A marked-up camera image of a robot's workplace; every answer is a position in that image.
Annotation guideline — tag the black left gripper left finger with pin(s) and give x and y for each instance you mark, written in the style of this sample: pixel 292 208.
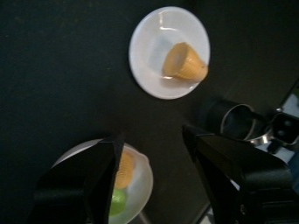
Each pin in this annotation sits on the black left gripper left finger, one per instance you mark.
pixel 83 180

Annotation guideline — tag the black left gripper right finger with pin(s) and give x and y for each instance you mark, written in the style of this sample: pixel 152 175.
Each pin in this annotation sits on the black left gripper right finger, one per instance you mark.
pixel 240 178

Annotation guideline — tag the yellow green toy corn bottom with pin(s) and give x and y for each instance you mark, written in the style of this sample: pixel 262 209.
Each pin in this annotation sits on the yellow green toy corn bottom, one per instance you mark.
pixel 123 180

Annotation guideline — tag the white bowl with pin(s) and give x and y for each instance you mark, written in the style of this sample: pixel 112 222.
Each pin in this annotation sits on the white bowl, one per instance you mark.
pixel 138 186

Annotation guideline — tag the white round plate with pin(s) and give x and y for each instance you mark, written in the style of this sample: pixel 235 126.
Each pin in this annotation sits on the white round plate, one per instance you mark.
pixel 155 55

